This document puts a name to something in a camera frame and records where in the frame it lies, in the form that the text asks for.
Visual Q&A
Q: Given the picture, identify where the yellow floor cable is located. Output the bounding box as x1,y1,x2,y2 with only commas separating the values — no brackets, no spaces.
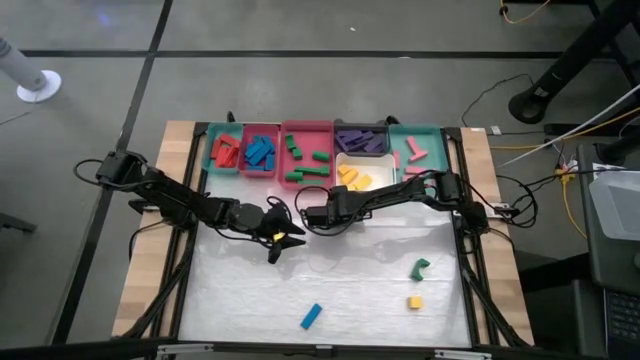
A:
499,0,552,26

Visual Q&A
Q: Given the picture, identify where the long blue wooden block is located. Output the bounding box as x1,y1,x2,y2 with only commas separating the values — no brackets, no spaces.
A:
249,143,273,167

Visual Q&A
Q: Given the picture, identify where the large pink plastic bin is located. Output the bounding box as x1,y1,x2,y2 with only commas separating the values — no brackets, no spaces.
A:
274,120,335,194

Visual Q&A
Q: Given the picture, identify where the dark grey plastic bin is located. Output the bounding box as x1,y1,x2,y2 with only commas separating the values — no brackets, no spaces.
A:
331,118,391,158

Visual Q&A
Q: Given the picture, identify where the large teal plastic bin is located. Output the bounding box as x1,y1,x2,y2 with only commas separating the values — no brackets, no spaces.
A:
387,123,449,194

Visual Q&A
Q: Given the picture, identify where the grey pole with white base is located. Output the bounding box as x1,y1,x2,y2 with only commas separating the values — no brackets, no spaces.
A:
0,37,63,104

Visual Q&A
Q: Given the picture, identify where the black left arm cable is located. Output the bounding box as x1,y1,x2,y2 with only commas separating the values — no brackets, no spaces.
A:
128,219,174,262

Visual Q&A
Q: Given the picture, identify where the black floor stand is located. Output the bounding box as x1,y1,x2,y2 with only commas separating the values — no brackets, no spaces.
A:
507,0,640,126

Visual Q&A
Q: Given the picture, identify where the small red plastic bin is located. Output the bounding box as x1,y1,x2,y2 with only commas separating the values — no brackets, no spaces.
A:
237,123,282,180

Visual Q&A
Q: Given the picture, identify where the green arch wooden block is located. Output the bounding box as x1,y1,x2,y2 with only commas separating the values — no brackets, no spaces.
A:
410,257,432,283

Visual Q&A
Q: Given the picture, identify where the black side desk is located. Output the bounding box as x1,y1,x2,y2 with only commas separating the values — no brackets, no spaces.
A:
519,143,640,360

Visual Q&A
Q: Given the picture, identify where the translucent grey container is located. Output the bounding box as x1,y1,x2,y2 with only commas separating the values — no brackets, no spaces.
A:
588,168,640,242

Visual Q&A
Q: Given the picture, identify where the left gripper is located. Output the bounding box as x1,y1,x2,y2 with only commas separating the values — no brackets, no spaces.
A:
230,197,307,265

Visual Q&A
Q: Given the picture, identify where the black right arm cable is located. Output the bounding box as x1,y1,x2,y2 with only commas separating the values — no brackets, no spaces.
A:
494,173,540,230

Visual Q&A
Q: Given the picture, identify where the black keyboard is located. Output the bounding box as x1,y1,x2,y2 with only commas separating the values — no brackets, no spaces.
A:
603,288,640,354

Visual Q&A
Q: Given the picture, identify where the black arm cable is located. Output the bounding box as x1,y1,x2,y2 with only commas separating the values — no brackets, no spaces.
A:
128,219,174,262
494,173,540,230

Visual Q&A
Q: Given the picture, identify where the black aluminium table frame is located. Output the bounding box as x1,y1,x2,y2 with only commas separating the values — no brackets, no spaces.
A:
112,118,535,360

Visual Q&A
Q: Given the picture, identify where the dark floor object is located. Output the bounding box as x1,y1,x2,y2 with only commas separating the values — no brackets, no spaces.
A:
0,211,37,235

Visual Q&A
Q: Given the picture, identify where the black floor cable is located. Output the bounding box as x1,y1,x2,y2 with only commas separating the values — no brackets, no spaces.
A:
460,73,536,127

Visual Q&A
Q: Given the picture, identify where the white plastic bin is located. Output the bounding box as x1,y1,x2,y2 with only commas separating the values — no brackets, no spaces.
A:
334,152,399,194

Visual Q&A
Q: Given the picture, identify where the long yellow cable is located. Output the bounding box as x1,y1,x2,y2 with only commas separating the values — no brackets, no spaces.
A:
488,106,640,152

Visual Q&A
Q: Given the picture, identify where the small teal plastic bin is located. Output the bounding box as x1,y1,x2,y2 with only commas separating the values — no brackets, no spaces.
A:
202,122,245,177

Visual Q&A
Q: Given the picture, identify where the white cable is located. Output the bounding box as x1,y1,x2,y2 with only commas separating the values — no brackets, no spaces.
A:
495,83,640,170

